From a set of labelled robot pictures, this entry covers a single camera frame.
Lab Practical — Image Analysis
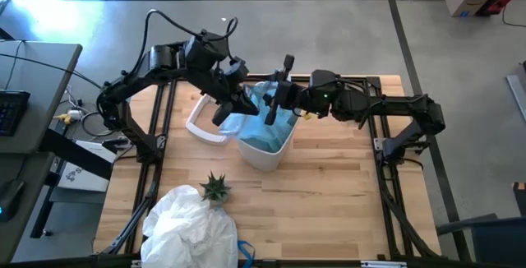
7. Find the large white plastic bag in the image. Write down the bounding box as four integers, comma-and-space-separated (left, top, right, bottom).
141, 184, 239, 268

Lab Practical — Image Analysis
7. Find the yellow plug adapter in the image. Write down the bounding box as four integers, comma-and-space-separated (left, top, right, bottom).
52, 109, 85, 124

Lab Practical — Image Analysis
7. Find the blue trash bag liner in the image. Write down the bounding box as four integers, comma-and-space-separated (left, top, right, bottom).
217, 81, 299, 154

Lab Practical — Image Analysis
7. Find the grey metal bar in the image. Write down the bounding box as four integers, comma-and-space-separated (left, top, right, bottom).
505, 74, 526, 123

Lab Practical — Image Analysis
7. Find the black aluminium table frame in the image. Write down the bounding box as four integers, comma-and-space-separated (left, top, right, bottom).
98, 73, 443, 261

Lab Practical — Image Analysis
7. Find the grey desk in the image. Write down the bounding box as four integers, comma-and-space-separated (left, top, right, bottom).
0, 39, 83, 261

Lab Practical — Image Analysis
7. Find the white printed box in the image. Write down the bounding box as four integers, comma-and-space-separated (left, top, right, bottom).
57, 140, 118, 193

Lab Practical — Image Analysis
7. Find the black desk cable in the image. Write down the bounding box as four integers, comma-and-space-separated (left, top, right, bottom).
0, 39, 103, 90

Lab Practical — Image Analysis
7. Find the dark office chair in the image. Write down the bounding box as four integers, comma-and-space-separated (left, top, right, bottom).
435, 213, 526, 268

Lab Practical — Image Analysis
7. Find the black computer mouse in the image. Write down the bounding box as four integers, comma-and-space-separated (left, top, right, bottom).
0, 179, 25, 223

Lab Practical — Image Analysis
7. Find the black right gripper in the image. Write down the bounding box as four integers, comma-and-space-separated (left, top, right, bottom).
264, 53, 344, 127

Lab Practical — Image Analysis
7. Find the white plastic trash bin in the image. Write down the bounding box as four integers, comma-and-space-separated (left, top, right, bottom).
237, 111, 302, 173

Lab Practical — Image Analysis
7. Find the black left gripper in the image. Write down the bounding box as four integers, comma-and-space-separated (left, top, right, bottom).
182, 31, 261, 127

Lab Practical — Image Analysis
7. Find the succulent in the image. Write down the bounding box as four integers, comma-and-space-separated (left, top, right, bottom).
199, 171, 232, 207

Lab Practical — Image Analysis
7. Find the black keyboard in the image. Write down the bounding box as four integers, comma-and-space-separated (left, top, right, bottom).
0, 90, 32, 137

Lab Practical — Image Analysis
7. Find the white swing bin lid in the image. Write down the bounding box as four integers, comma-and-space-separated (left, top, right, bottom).
185, 93, 231, 146

